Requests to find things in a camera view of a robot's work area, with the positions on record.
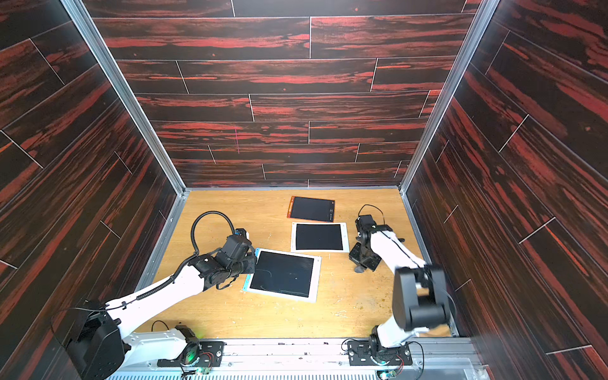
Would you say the aluminium front rail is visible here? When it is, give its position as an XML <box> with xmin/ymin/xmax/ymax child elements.
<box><xmin>110</xmin><ymin>338</ymin><xmax>491</xmax><ymax>379</ymax></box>

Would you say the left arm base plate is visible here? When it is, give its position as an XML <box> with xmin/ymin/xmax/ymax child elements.
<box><xmin>157</xmin><ymin>340</ymin><xmax>226</xmax><ymax>369</ymax></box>

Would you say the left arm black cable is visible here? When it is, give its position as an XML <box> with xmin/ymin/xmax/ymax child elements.
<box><xmin>189</xmin><ymin>211</ymin><xmax>237</xmax><ymax>260</ymax></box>

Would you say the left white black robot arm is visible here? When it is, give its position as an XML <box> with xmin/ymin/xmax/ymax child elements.
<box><xmin>63</xmin><ymin>229</ymin><xmax>257</xmax><ymax>379</ymax></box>

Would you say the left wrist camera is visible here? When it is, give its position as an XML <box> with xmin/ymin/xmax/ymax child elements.
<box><xmin>234</xmin><ymin>228</ymin><xmax>250</xmax><ymax>239</ymax></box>

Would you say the blue-edged white drawing tablet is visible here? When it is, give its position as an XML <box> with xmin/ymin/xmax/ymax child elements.
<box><xmin>242</xmin><ymin>249</ymin><xmax>321</xmax><ymax>303</ymax></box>

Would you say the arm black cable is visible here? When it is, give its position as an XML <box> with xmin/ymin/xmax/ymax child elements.
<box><xmin>189</xmin><ymin>211</ymin><xmax>237</xmax><ymax>260</ymax></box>
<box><xmin>357</xmin><ymin>203</ymin><xmax>386</xmax><ymax>225</ymax></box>

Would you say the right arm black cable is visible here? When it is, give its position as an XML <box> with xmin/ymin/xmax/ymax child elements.
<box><xmin>357</xmin><ymin>203</ymin><xmax>386</xmax><ymax>225</ymax></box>

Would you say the red drawing tablet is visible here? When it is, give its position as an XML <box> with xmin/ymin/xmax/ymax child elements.
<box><xmin>288</xmin><ymin>196</ymin><xmax>335</xmax><ymax>223</ymax></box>

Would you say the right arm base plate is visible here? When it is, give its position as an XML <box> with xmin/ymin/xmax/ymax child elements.
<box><xmin>340</xmin><ymin>339</ymin><xmax>413</xmax><ymax>367</ymax></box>

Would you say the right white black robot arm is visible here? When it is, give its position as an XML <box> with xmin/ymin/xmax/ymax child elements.
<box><xmin>349</xmin><ymin>215</ymin><xmax>452</xmax><ymax>354</ymax></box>

